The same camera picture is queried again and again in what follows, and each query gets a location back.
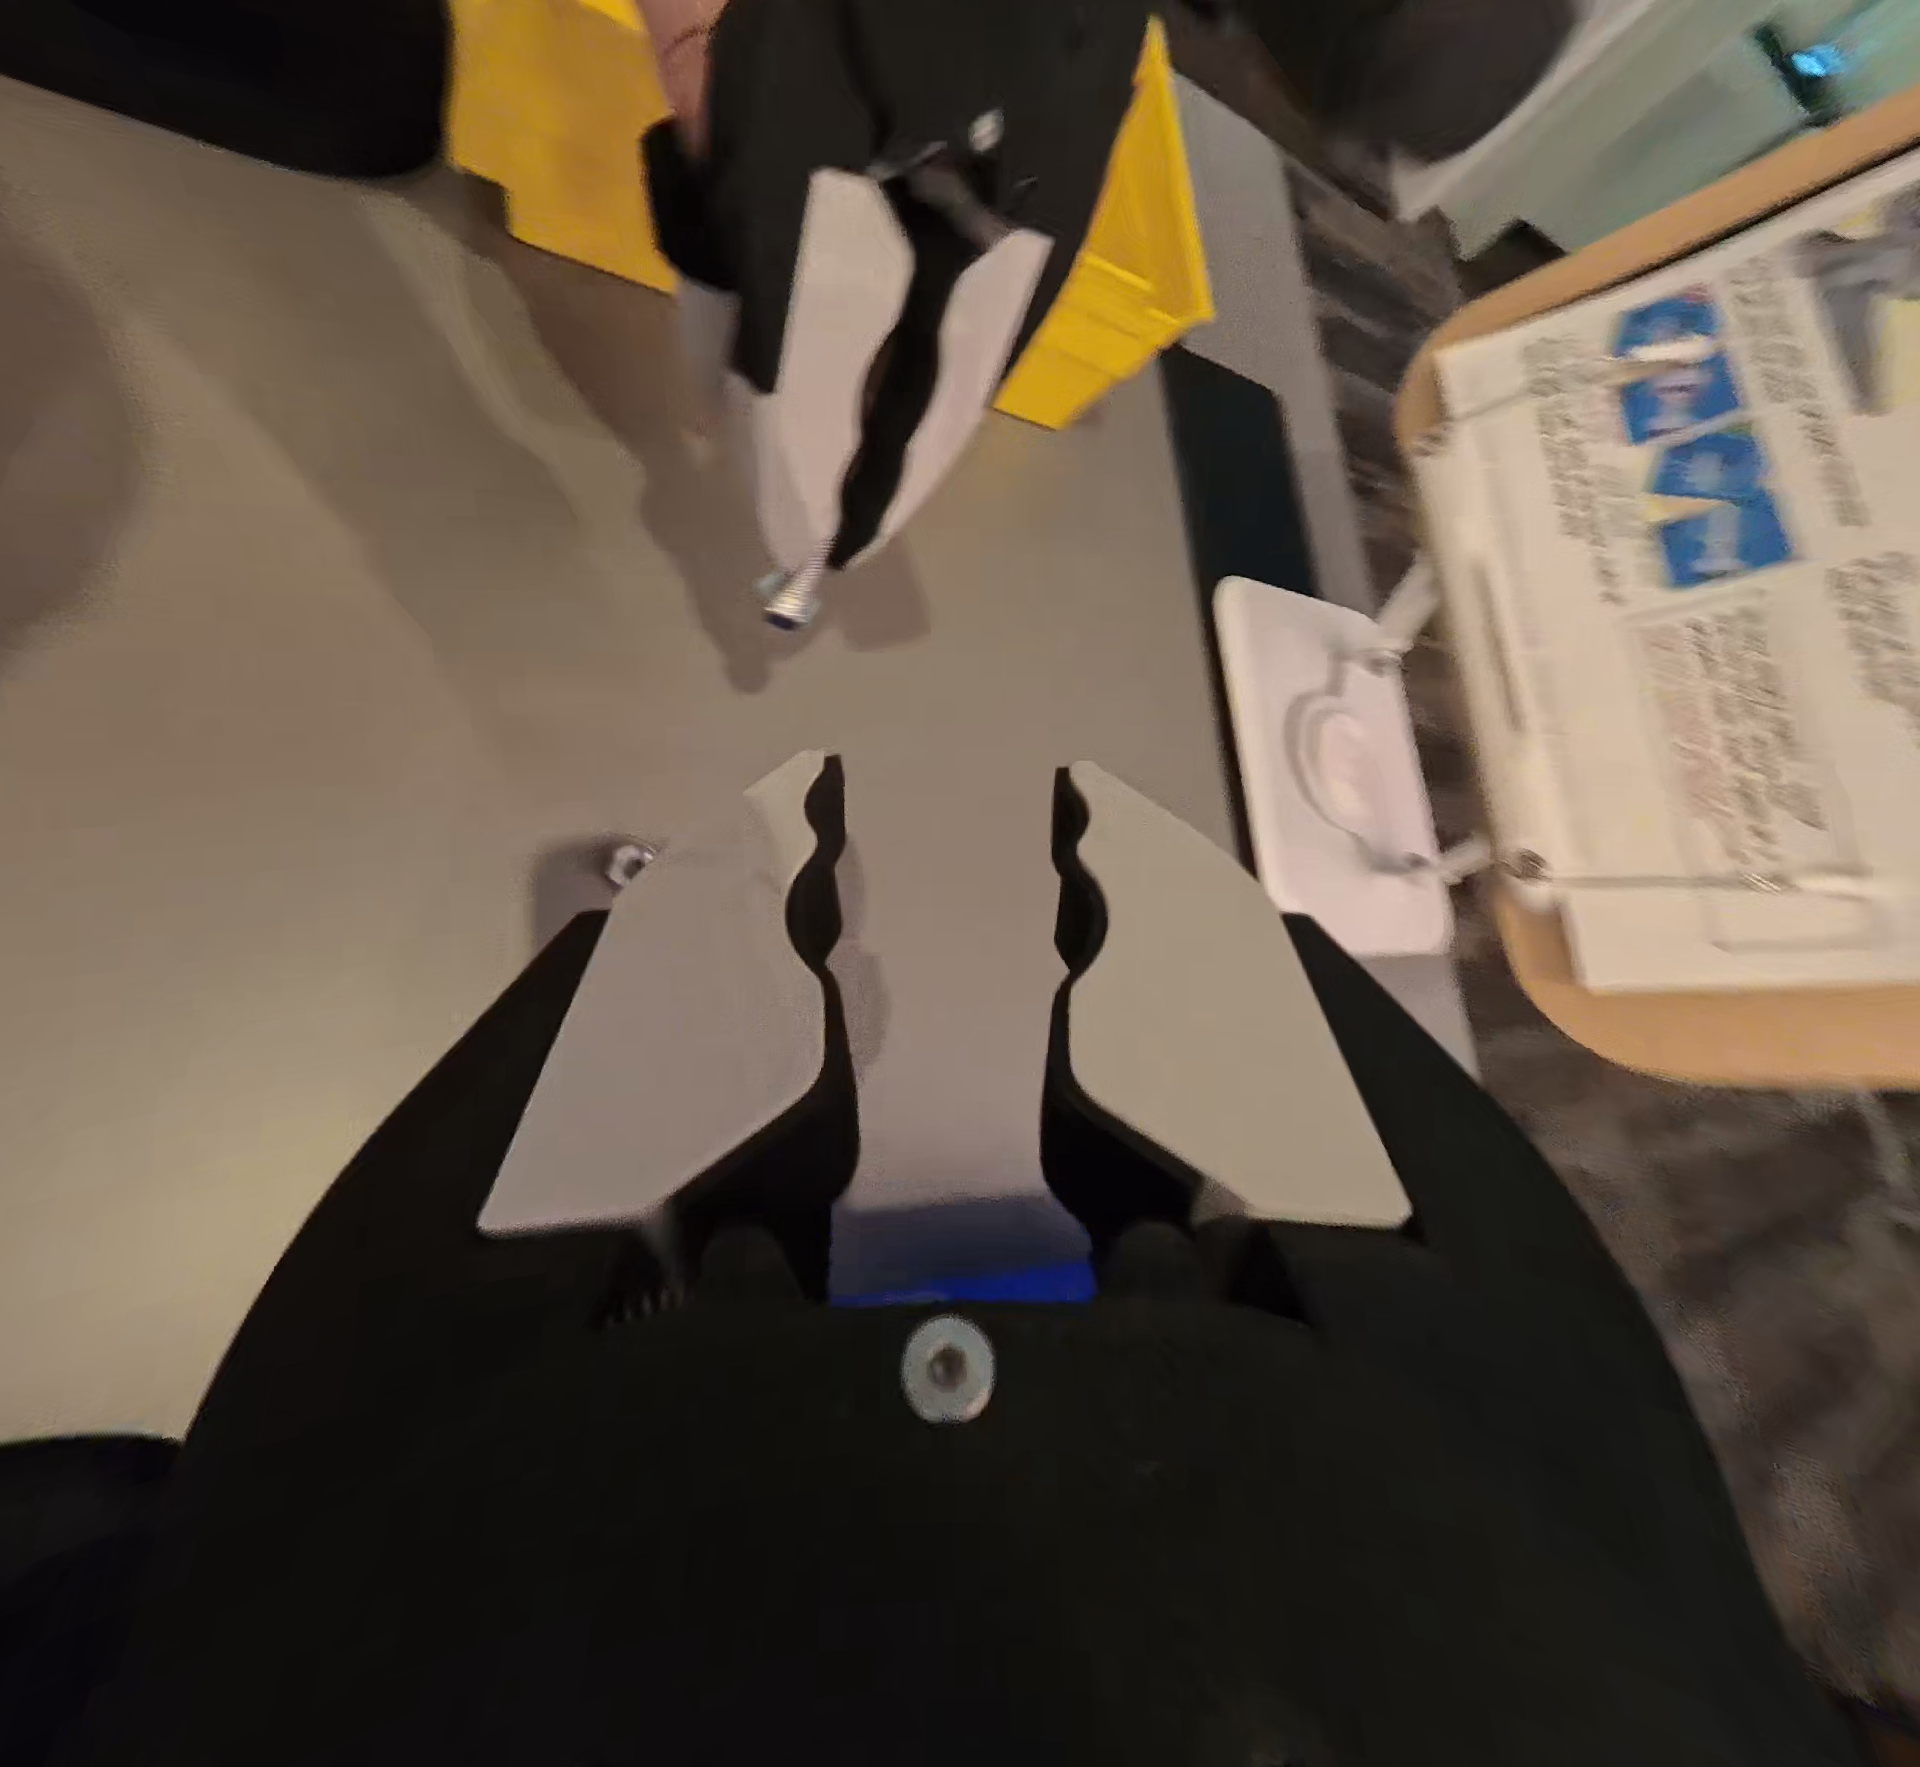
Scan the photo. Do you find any yellow plastic bin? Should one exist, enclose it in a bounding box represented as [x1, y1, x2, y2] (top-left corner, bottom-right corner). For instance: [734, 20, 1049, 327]
[447, 0, 1217, 432]

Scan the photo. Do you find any printed instruction sheet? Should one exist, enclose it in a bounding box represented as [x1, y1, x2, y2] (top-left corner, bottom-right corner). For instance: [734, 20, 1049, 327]
[1417, 164, 1920, 996]

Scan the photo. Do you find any white stand base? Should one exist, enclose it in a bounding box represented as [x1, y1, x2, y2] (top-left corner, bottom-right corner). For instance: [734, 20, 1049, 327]
[1211, 576, 1457, 960]

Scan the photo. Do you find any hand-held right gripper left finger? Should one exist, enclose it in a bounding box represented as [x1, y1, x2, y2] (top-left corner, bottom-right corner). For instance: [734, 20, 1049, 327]
[477, 749, 864, 1236]

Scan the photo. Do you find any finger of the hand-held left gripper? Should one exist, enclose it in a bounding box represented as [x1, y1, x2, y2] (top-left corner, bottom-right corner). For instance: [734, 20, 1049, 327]
[832, 229, 1056, 573]
[750, 170, 921, 558]

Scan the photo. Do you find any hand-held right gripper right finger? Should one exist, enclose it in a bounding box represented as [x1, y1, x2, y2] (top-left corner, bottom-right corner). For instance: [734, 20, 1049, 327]
[1042, 761, 1415, 1231]

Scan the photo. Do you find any wooden display board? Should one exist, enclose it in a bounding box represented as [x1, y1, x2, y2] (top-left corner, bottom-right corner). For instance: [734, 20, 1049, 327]
[1393, 93, 1920, 1094]

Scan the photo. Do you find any blue plastic bin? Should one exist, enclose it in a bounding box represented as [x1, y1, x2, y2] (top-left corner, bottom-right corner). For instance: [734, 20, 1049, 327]
[829, 1195, 1100, 1308]

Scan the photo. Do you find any black armrest pad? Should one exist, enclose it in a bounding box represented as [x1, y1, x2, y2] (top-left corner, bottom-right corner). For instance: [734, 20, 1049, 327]
[0, 0, 454, 181]

